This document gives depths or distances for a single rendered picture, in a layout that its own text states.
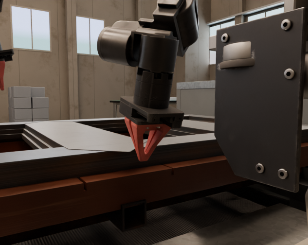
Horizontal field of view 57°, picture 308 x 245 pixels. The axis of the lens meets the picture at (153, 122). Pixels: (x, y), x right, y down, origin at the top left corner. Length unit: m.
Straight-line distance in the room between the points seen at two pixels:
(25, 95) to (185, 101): 6.06
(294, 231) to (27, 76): 9.32
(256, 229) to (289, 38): 0.49
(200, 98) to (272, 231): 1.02
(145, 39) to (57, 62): 9.53
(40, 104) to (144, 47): 7.12
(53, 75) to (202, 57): 5.67
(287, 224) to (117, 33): 0.55
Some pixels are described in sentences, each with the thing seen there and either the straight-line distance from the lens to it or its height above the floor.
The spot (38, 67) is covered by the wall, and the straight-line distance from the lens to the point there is 9.78.
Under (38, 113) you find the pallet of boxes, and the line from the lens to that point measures 7.51.
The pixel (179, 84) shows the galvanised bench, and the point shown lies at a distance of 1.74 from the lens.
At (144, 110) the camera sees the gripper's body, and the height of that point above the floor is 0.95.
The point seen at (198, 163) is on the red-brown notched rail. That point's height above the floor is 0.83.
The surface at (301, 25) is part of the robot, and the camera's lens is 0.28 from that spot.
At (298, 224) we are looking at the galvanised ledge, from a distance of 0.76.
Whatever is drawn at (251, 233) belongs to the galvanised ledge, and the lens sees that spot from 0.68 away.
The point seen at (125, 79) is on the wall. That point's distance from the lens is 10.84.
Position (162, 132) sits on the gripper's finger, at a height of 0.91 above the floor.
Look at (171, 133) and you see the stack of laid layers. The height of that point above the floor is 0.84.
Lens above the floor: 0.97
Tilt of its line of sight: 5 degrees down
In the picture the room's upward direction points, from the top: straight up
